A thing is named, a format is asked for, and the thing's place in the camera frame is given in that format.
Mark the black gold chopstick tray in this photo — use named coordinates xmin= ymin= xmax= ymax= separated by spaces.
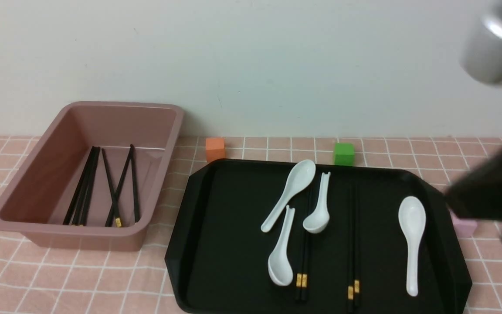
xmin=354 ymin=183 xmax=361 ymax=309
xmin=101 ymin=148 xmax=123 ymax=227
xmin=346 ymin=183 xmax=356 ymax=314
xmin=71 ymin=147 xmax=96 ymax=226
xmin=295 ymin=191 xmax=309 ymax=304
xmin=299 ymin=189 xmax=315 ymax=303

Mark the pink cube block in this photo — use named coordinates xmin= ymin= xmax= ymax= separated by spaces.
xmin=450 ymin=212 xmax=478 ymax=238

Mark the white spoon right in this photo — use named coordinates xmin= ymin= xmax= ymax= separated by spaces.
xmin=398 ymin=195 xmax=427 ymax=297

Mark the white spoon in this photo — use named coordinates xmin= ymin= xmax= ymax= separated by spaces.
xmin=261 ymin=160 xmax=315 ymax=233
xmin=398 ymin=195 xmax=427 ymax=297

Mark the green cube block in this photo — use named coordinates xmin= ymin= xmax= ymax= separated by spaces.
xmin=333 ymin=142 xmax=355 ymax=166

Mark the white spoon notched centre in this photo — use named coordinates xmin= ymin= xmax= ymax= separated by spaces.
xmin=302 ymin=172 xmax=331 ymax=234

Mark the white spoon notched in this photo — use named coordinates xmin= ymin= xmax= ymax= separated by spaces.
xmin=302 ymin=172 xmax=331 ymax=234
xmin=267 ymin=205 xmax=295 ymax=287

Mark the white spoon top left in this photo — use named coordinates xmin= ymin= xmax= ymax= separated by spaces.
xmin=261 ymin=160 xmax=315 ymax=233

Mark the white spoon notched lower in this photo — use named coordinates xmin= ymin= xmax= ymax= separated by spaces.
xmin=267 ymin=205 xmax=295 ymax=287

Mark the black plastic tray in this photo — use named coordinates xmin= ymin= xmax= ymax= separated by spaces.
xmin=165 ymin=159 xmax=472 ymax=314

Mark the orange cube block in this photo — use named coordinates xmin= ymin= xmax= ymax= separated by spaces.
xmin=205 ymin=137 xmax=226 ymax=163

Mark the black chopstick gold tip bin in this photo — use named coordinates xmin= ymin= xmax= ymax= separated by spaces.
xmin=130 ymin=144 xmax=141 ymax=223

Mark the black chopstick bin crossed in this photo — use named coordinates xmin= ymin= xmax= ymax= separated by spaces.
xmin=104 ymin=150 xmax=131 ymax=227

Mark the pink plastic bin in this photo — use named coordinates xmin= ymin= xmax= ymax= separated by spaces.
xmin=0 ymin=101 xmax=184 ymax=252

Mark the black chopstick bin far left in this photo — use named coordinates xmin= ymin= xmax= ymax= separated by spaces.
xmin=62 ymin=146 xmax=96 ymax=225

